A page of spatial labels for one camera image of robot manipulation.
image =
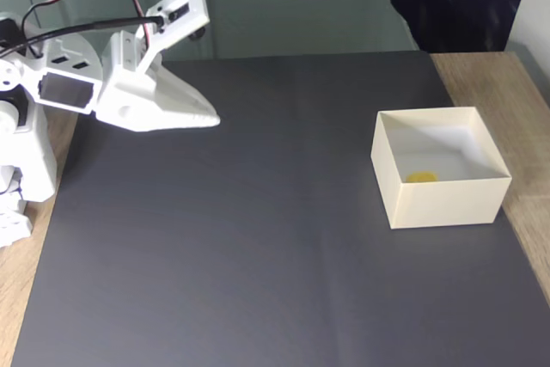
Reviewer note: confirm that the yellow cube block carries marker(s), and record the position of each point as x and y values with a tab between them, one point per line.
422	177

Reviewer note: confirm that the dark hanging garment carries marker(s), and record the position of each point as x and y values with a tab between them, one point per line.
455	1

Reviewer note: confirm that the white open box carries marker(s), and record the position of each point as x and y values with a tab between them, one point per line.
447	206

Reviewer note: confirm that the pale green plain door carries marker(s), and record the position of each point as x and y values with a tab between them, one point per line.
301	1

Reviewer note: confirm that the dark grey table mat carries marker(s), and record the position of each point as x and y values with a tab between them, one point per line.
258	234

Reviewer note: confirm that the white gripper camera mount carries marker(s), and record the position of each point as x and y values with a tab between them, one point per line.
189	6

